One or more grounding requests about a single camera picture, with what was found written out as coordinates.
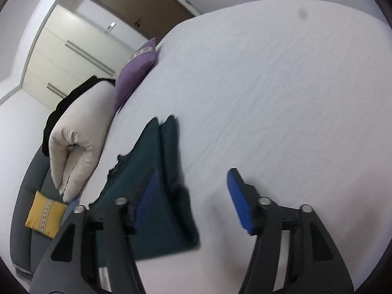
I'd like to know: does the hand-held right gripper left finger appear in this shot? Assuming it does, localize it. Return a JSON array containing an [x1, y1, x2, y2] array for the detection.
[[29, 168, 161, 294]]

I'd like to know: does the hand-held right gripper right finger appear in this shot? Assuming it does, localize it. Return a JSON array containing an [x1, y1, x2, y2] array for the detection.
[[227, 168, 356, 294]]

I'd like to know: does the dark green sweater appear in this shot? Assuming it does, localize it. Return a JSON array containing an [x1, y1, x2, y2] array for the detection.
[[89, 115, 201, 262]]

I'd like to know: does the blue blanket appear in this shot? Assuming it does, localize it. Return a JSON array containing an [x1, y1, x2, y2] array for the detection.
[[61, 196, 82, 224]]

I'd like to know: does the rolled cream duvet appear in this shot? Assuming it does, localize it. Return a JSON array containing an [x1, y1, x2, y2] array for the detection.
[[49, 80, 117, 203]]

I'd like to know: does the yellow patterned pillow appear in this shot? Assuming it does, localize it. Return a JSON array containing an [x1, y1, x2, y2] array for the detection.
[[24, 190, 68, 239]]

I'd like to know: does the purple pillow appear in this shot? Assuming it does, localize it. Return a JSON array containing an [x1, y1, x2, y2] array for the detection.
[[114, 37, 160, 114]]

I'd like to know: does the black garment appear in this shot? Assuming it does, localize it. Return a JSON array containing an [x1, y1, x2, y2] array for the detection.
[[41, 76, 116, 157]]

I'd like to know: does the grey upholstered headboard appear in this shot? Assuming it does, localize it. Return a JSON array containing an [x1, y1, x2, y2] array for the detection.
[[9, 145, 68, 279]]

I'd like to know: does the cream wardrobe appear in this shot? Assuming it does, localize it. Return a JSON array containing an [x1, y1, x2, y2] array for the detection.
[[20, 4, 147, 112]]

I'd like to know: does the brown wooden door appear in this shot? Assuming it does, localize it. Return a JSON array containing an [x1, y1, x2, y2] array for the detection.
[[85, 0, 201, 45]]

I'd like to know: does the long wardrobe handle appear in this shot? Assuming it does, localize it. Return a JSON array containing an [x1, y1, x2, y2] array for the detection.
[[68, 40, 116, 72], [47, 83, 68, 98], [65, 43, 114, 76]]

